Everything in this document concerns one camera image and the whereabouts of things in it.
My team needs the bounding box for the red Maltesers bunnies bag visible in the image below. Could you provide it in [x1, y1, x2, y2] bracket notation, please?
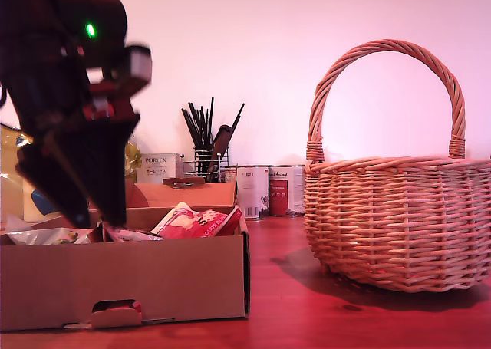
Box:
[150, 201, 242, 239]

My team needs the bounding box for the white label tin can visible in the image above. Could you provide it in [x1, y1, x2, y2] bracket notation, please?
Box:
[234, 166, 269, 220]

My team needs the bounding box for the woven wicker basket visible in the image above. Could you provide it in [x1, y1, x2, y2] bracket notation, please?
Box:
[302, 38, 491, 293]

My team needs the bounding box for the thin black stick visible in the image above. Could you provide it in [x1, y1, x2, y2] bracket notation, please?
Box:
[228, 103, 246, 135]
[208, 97, 215, 150]
[186, 102, 206, 150]
[180, 108, 200, 150]

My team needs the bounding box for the yellow kitchen towel pack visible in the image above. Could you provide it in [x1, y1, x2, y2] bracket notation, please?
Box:
[0, 123, 143, 223]

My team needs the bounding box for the white Porlex box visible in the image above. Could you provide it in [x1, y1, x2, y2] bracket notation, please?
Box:
[136, 152, 184, 184]

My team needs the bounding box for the pale grey camera box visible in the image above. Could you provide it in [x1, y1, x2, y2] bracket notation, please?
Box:
[103, 44, 153, 97]

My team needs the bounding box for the brown cardboard box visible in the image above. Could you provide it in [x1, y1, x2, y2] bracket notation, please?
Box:
[0, 179, 251, 333]

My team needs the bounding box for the red label tin can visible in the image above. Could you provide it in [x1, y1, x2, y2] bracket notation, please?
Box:
[267, 166, 306, 218]

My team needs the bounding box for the wire utensil holder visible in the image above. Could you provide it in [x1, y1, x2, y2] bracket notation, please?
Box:
[180, 145, 230, 183]

